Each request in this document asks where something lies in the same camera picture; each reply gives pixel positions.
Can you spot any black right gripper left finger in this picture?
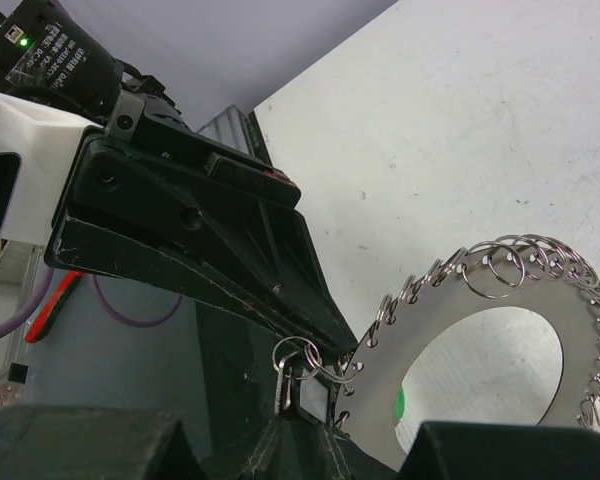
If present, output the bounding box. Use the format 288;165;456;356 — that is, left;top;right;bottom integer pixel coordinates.
0;405;205;479

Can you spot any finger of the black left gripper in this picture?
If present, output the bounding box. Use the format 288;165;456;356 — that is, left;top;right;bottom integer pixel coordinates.
44;217;353;355
74;144;355;350

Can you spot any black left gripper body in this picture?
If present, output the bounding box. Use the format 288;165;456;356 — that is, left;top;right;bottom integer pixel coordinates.
52;89;302;241

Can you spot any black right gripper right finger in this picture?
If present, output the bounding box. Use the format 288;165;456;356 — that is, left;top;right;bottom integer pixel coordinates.
397;422;600;480

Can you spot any black key tag with key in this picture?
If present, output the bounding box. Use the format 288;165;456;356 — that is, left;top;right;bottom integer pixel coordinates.
273;351;331;425

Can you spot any green key tag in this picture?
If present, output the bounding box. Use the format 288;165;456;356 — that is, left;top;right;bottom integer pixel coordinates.
394;386;406;423

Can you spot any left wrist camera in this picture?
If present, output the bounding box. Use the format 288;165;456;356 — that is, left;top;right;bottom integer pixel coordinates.
0;93;100;246

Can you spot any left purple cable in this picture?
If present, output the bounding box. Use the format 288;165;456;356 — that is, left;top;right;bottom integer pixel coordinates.
0;272;184;349

